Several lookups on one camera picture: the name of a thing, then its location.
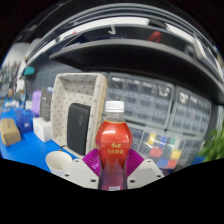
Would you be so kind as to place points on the black rectangular device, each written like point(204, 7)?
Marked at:
point(78, 128)

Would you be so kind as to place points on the beige dotted storage basket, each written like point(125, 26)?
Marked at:
point(63, 100)

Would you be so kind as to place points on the purple pouch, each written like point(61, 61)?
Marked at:
point(36, 101)

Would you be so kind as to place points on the red drink bottle white cap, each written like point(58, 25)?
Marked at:
point(114, 140)

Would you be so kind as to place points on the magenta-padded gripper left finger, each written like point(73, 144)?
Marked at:
point(80, 171)

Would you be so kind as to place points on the clear compartment box coloured parts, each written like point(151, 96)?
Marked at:
point(163, 150)

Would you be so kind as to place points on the dark grey flat box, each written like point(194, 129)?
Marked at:
point(46, 103)

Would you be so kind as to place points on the brown cardboard box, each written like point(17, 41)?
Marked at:
point(10, 131)

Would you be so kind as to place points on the white paper cup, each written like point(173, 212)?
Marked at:
point(58, 163)

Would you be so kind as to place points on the blue box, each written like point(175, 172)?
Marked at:
point(24, 121)

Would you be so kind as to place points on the teal object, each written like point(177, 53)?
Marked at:
point(29, 71)

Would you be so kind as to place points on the black shelf unit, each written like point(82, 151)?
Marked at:
point(133, 50)

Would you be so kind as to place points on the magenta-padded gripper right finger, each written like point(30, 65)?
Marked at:
point(146, 171)

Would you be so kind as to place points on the white box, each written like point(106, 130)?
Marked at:
point(42, 130)

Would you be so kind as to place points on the green potted plant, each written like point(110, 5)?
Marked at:
point(213, 146)

